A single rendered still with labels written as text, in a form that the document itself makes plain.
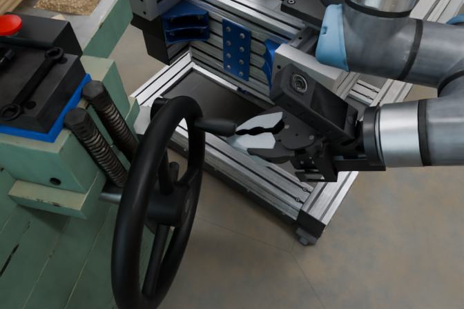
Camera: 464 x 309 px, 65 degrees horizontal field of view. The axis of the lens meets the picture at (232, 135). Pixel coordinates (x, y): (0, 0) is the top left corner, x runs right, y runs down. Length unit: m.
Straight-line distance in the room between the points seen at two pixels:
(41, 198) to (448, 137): 0.45
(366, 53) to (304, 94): 0.09
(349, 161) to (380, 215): 1.00
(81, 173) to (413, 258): 1.22
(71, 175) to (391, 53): 0.38
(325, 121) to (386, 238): 1.06
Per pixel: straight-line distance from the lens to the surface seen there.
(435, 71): 0.48
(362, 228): 1.43
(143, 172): 0.37
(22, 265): 0.59
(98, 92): 0.42
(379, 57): 0.46
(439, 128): 0.42
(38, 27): 0.46
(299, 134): 0.46
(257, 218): 1.37
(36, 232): 0.59
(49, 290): 0.67
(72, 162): 0.42
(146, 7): 0.97
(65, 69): 0.41
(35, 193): 0.50
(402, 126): 0.42
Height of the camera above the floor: 1.26
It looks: 54 degrees down
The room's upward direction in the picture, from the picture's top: straight up
